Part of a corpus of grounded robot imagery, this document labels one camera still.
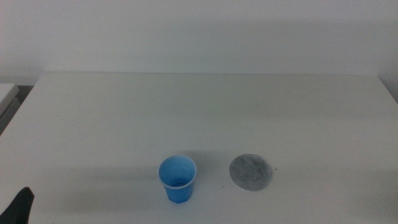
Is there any blue plastic cup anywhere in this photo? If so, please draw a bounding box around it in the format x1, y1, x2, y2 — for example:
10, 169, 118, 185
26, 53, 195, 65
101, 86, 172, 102
157, 155, 198, 205

